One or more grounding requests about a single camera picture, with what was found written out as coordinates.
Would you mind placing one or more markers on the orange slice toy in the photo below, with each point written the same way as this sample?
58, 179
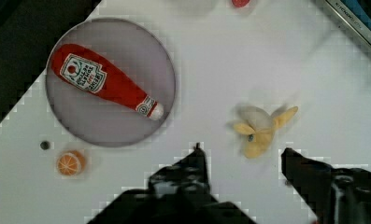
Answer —
70, 163

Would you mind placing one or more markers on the yellow plush peeled banana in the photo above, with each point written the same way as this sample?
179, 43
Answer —
258, 127

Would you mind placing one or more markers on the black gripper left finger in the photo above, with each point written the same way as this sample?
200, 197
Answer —
176, 194

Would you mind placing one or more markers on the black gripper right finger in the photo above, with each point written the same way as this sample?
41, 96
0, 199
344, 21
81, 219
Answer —
335, 195

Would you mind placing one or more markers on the red strawberry toy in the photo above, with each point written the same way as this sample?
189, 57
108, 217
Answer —
240, 3

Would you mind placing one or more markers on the dark table hole left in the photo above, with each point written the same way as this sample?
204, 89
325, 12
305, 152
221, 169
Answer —
45, 145

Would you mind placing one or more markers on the red plush ketchup bottle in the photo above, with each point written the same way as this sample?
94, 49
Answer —
93, 73

